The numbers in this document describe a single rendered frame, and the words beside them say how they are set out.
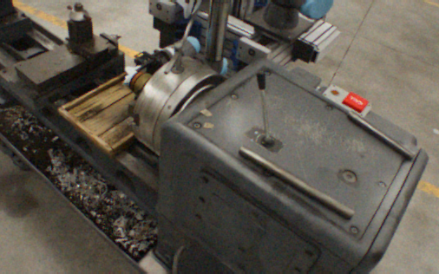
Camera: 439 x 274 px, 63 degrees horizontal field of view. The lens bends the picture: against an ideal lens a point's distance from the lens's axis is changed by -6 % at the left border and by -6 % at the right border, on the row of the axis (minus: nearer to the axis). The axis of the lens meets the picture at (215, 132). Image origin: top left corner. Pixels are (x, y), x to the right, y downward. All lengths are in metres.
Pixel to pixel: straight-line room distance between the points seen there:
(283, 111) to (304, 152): 0.14
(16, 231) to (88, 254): 0.43
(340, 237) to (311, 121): 0.33
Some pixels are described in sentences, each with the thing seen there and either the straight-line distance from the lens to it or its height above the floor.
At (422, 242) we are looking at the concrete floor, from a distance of 2.68.
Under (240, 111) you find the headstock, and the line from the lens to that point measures 0.97.
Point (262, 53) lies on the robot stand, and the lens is 1.50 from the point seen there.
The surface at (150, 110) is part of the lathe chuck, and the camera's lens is 1.08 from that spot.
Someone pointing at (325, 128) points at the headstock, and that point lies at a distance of 1.00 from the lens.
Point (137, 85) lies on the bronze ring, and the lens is 1.26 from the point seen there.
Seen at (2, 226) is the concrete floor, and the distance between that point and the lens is 2.34.
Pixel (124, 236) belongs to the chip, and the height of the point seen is 0.58.
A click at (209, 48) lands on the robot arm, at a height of 1.09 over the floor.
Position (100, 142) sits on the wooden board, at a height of 0.90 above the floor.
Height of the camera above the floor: 1.88
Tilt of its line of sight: 44 degrees down
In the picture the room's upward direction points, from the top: 10 degrees clockwise
